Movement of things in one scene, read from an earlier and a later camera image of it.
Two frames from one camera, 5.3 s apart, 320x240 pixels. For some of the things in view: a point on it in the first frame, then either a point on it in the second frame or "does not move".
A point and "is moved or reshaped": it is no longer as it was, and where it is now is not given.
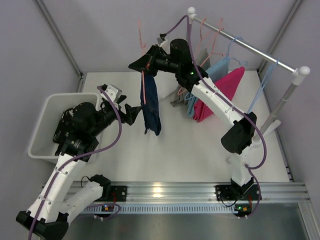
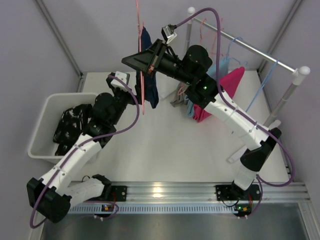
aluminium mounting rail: [203, 193] does not move
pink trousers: [228, 85] does not move
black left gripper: [124, 113] → [132, 92]
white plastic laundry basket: [42, 146] does not move
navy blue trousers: [150, 109] → [150, 81]
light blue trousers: [215, 72] does not move
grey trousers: [180, 97] does not move
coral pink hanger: [143, 46] is moved or reshaped
